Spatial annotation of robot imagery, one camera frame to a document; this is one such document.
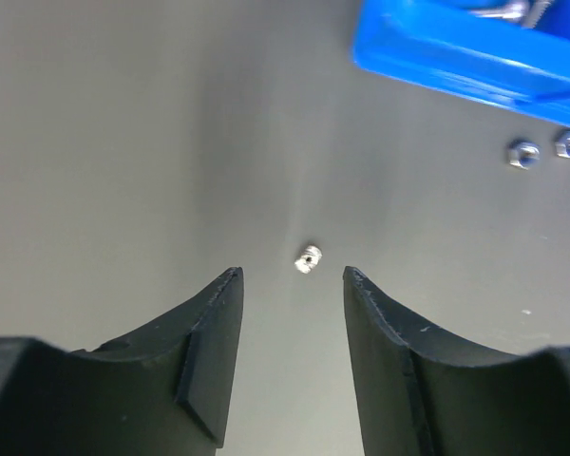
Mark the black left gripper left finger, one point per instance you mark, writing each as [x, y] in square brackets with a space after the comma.
[162, 389]

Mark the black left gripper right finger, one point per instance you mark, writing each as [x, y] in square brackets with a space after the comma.
[422, 390]

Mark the long silver screw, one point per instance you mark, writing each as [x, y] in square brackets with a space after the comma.
[525, 13]

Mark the blue plastic divided bin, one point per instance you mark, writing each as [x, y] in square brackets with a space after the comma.
[439, 45]

